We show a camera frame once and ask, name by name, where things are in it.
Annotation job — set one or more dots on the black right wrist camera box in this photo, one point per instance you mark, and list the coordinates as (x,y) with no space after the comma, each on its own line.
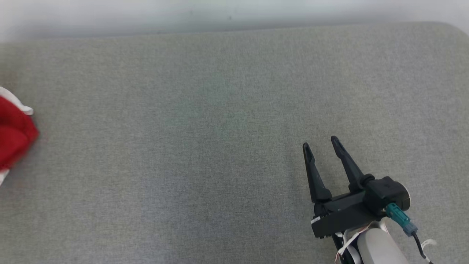
(384,192)

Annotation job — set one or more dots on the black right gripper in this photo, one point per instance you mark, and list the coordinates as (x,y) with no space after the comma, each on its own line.
(340,214)

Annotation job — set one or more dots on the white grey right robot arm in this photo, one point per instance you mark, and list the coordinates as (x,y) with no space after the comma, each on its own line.
(377,247)

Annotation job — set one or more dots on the red shorts with white stripe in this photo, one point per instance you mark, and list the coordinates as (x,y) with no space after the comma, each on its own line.
(14,135)

